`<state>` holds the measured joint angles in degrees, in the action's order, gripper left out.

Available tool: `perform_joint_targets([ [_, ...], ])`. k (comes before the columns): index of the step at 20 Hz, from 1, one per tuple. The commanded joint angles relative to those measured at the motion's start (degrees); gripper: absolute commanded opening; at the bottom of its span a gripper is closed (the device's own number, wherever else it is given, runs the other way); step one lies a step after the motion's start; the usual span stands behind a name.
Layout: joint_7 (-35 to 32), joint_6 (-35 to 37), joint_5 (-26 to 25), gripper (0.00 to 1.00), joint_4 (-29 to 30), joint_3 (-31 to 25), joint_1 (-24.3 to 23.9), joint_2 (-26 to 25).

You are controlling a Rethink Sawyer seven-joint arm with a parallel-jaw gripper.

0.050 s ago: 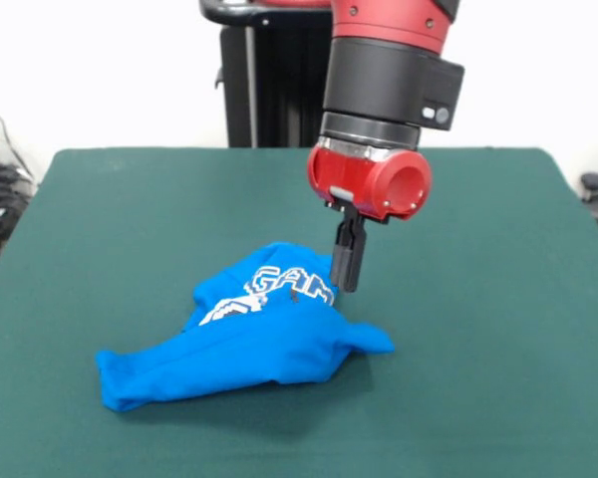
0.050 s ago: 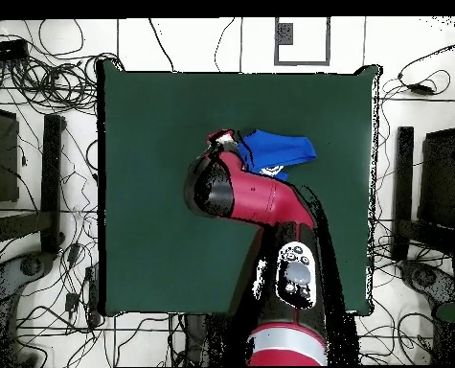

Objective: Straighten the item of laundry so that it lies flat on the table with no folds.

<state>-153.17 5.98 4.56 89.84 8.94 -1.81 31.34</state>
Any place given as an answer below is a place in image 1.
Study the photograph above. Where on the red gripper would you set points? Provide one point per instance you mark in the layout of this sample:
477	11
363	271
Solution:
359	176

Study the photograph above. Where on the blue shirt with white print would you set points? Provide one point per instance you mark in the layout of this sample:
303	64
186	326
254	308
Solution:
259	343

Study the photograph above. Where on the dark green table cloth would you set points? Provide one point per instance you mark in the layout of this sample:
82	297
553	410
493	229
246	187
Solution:
129	199

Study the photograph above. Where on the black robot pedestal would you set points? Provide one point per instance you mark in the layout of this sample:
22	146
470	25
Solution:
274	84

